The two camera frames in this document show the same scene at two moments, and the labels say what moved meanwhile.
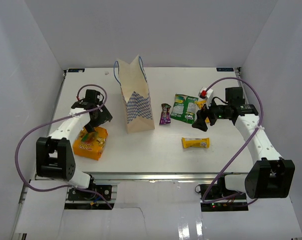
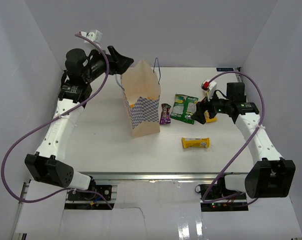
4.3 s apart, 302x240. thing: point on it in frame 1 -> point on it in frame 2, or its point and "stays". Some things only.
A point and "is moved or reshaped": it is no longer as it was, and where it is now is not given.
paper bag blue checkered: (136, 95) is moved or reshaped
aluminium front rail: (159, 176) stays
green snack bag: (184, 108) stays
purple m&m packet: (165, 117) stays
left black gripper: (104, 116) -> (118, 64)
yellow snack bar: (196, 142) stays
